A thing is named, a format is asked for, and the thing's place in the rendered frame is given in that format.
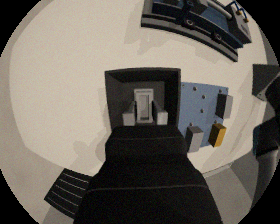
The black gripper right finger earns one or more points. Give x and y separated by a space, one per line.
158 115

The small yellow-brown block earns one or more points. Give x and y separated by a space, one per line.
217 134

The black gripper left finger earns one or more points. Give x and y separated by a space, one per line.
130 117

